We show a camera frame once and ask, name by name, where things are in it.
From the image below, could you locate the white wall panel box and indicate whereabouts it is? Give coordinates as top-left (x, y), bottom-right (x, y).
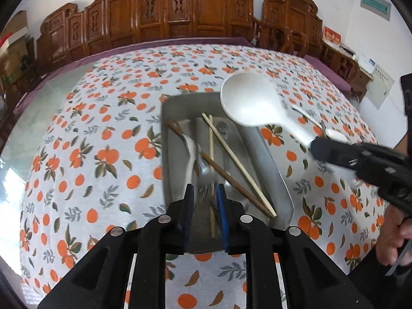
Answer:
top-left (366, 65), bottom-right (394, 109)

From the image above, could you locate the white box device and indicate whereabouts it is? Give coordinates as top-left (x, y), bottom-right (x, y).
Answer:
top-left (357, 54), bottom-right (376, 75)

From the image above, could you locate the purple seat cushion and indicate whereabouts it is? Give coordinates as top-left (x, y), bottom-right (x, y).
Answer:
top-left (304, 55), bottom-right (352, 95)

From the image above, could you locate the person's right hand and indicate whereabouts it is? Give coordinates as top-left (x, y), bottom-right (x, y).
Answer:
top-left (375, 204), bottom-right (412, 266)

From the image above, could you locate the large white rice paddle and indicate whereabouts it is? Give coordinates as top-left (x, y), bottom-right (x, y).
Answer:
top-left (220, 73), bottom-right (315, 147)

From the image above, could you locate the dark brown chopstick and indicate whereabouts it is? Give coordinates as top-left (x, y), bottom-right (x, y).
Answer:
top-left (167, 121), bottom-right (274, 218)

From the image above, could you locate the wooden side table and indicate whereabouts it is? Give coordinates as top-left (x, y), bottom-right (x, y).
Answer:
top-left (320, 42), bottom-right (373, 102)

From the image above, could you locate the carved wooden armchair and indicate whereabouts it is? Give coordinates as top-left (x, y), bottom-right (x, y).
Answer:
top-left (246, 0), bottom-right (322, 58)

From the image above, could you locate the grey sleeve forearm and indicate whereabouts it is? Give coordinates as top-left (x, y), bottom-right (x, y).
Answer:
top-left (348, 248), bottom-right (412, 308)

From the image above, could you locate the cream plastic fork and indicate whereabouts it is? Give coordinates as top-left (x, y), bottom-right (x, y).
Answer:
top-left (183, 134), bottom-right (200, 183)

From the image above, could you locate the green framed wall sign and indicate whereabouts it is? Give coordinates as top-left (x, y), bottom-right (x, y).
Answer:
top-left (360, 0), bottom-right (391, 21)

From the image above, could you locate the cardboard box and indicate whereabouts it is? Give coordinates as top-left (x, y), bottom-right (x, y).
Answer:
top-left (1, 11), bottom-right (33, 85)

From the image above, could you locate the orange print tablecloth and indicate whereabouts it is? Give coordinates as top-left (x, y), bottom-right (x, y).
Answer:
top-left (20, 45), bottom-right (385, 296)

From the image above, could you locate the carved wooden bench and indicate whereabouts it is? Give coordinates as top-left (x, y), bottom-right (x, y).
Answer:
top-left (36, 0), bottom-right (253, 74)

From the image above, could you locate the metal fork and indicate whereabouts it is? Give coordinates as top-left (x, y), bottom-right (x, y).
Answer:
top-left (197, 145), bottom-right (217, 209)

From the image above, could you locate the white plastic spoon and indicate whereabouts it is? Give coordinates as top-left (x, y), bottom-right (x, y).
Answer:
top-left (291, 105), bottom-right (348, 143)

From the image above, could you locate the red sign card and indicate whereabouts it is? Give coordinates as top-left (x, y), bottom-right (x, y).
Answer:
top-left (323, 27), bottom-right (341, 46)

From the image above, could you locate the grey metal tray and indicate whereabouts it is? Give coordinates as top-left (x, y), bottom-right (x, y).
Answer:
top-left (160, 91), bottom-right (295, 253)

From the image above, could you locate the light wooden chopstick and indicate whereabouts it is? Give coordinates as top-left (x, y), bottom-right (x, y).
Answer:
top-left (202, 113), bottom-right (277, 218)

